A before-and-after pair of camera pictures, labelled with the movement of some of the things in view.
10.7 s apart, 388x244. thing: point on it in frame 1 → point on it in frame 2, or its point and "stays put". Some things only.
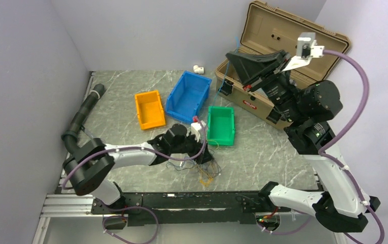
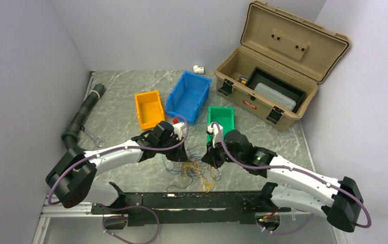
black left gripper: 198,146 → 179,155
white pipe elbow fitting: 198,69 stays put
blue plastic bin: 188,96 stays put
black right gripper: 248,66 → 211,157
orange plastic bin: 150,109 stays put
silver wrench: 87,131 stays put
